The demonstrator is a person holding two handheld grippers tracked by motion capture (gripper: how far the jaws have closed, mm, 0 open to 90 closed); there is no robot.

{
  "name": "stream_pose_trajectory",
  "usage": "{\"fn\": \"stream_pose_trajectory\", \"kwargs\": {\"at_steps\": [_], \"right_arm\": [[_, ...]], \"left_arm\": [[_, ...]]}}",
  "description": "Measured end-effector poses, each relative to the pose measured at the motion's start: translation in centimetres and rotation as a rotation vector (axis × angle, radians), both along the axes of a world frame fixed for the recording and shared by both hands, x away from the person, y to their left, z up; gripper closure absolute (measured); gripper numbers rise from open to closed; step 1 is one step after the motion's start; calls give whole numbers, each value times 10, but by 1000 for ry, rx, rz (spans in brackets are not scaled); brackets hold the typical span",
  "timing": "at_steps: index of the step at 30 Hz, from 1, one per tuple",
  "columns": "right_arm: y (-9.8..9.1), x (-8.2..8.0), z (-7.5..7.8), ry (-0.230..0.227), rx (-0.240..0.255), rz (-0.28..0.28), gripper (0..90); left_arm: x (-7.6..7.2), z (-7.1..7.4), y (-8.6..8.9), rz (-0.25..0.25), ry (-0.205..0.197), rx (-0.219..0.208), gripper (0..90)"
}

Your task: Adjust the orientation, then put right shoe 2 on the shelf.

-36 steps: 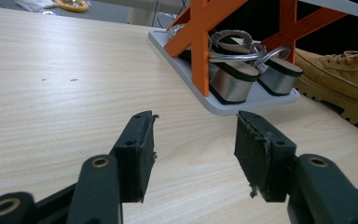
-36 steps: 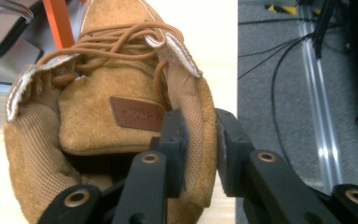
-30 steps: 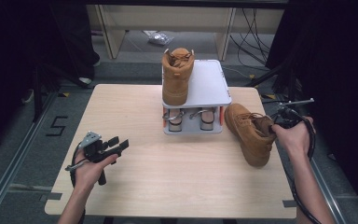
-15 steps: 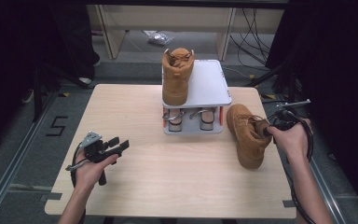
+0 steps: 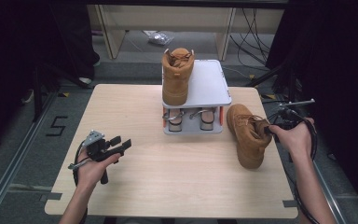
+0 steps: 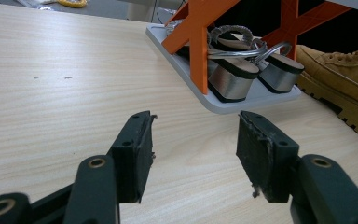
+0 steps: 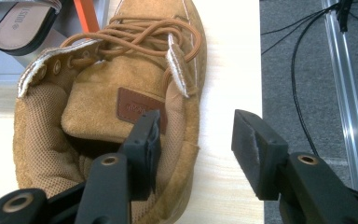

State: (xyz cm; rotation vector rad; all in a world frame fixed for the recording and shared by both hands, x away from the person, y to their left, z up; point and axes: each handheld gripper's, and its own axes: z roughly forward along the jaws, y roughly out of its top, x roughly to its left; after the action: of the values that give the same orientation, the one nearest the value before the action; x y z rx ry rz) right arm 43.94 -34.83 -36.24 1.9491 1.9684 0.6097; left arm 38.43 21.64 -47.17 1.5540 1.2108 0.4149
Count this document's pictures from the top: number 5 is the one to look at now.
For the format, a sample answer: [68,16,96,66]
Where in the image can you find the black sandal with silver strap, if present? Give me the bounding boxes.
[162,107,185,133]
[189,106,216,132]

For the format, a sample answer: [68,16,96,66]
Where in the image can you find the clear plastic bag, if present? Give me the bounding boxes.
[147,31,175,47]

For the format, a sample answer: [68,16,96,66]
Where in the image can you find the metal floor rail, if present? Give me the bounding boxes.
[0,91,59,224]
[279,106,347,224]

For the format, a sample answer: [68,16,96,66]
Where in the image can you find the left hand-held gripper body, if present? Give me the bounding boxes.
[82,130,122,186]

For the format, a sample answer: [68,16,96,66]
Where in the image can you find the right hand-held gripper black cable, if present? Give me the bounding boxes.
[267,110,321,224]

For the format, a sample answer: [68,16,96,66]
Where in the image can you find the person's right hand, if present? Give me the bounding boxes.
[268,117,316,160]

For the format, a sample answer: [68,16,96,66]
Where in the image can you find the white shoe rack orange legs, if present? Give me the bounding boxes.
[161,59,233,135]

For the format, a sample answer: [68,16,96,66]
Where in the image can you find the bundle of black floor cables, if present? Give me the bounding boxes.
[229,8,275,64]

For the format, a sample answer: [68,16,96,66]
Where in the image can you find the black curtain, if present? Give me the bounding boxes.
[0,0,76,157]
[265,0,358,216]

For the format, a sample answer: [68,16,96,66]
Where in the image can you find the tan suede boot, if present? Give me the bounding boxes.
[161,47,196,106]
[226,103,274,170]

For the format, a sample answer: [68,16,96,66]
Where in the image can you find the person's left hand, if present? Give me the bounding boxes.
[75,153,122,189]

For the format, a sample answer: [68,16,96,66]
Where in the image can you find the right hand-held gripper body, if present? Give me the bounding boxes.
[270,98,316,129]

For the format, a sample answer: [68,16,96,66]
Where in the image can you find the black metal stand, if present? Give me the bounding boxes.
[245,60,298,123]

